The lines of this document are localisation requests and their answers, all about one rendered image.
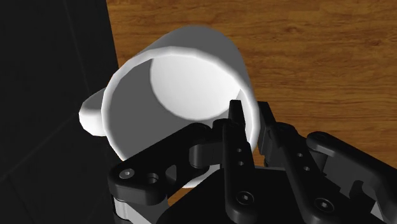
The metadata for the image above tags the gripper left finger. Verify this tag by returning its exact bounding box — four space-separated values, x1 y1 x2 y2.
107 99 259 224

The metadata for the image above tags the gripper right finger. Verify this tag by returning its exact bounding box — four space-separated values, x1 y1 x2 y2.
256 101 397 224

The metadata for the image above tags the white mug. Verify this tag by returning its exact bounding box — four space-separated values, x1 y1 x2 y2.
78 25 260 189

